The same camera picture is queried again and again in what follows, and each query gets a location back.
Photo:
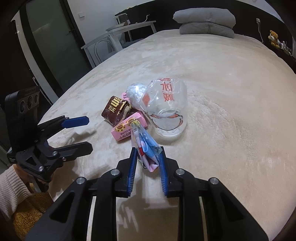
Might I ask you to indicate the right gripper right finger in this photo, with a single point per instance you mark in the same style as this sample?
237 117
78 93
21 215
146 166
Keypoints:
207 209

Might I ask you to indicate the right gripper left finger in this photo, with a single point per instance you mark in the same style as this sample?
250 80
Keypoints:
67 218

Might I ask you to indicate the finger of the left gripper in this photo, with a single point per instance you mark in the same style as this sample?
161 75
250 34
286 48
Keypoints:
53 126
70 152

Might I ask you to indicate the pink cookie box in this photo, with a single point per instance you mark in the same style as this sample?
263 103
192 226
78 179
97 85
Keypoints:
123 129

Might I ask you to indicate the dark red snack wrapper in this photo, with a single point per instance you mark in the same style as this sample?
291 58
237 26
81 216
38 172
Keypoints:
116 110

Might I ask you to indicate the blue white candy wrapper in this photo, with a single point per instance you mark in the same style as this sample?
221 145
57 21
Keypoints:
148 149

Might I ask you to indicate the white plastic bag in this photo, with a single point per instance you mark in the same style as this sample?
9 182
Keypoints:
134 93

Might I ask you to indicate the clear plastic cup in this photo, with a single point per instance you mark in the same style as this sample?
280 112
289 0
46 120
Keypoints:
165 103

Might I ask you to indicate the white knit sleeve left forearm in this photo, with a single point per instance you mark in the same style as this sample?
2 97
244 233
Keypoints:
13 192

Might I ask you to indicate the person's left hand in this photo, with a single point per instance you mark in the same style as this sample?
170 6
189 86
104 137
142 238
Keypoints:
25 177

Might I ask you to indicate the brown fuzzy trousers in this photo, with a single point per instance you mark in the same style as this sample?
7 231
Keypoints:
30 211

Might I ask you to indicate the beige bed blanket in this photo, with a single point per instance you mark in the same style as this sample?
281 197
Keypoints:
240 117

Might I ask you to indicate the white metal chair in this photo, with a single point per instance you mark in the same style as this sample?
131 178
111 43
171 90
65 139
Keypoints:
103 49

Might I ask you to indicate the dark glass door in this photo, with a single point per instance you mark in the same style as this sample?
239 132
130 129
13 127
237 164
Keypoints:
55 41

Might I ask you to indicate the small white appliance on desk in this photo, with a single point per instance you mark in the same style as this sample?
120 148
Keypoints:
122 19

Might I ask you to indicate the grey pillow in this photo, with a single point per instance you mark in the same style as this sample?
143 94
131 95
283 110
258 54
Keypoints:
206 28

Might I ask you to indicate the teddy bear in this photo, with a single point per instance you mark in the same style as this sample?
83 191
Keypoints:
273 37

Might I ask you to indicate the grey folded duvet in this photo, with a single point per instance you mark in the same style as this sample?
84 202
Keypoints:
205 15

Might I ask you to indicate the black headboard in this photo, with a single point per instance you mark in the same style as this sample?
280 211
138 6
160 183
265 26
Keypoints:
162 13

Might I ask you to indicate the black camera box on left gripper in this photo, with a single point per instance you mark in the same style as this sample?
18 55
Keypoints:
21 117

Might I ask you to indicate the charger with white cable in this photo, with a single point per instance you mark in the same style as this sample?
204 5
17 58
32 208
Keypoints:
259 29

